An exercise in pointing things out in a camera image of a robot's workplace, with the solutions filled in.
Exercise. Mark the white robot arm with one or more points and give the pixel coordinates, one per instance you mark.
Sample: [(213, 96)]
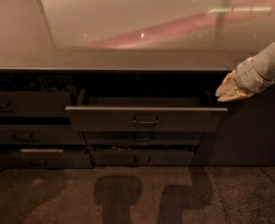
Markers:
[(264, 63)]

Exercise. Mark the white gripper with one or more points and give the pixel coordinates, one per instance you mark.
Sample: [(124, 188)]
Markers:
[(246, 73)]

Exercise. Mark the dark clutter in drawer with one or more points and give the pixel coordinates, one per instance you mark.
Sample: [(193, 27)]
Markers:
[(24, 82)]

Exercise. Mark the dark drawer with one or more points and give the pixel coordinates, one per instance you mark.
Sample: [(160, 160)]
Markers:
[(143, 138), (40, 135), (142, 157), (34, 103), (143, 114), (45, 158)]

